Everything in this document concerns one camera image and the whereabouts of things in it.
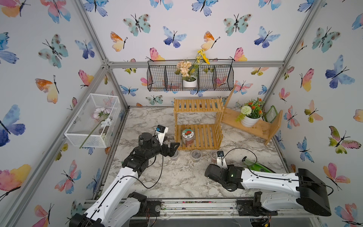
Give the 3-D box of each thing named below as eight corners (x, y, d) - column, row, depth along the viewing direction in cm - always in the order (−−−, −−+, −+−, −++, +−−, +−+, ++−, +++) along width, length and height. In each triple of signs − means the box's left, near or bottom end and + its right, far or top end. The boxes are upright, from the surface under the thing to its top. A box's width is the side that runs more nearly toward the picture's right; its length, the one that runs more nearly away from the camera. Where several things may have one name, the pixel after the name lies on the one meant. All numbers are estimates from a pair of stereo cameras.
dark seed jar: (190, 162, 91) (190, 159, 87) (190, 153, 95) (190, 149, 91) (201, 162, 91) (201, 159, 87) (200, 153, 95) (201, 149, 91)
